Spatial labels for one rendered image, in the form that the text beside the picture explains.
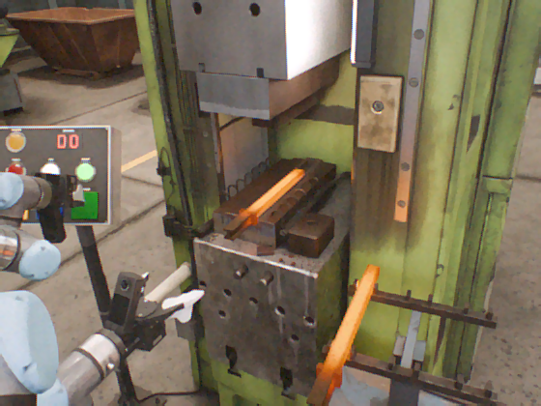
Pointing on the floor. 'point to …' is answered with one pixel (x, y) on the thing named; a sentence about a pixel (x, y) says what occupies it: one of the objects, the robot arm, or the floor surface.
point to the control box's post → (101, 295)
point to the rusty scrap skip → (80, 39)
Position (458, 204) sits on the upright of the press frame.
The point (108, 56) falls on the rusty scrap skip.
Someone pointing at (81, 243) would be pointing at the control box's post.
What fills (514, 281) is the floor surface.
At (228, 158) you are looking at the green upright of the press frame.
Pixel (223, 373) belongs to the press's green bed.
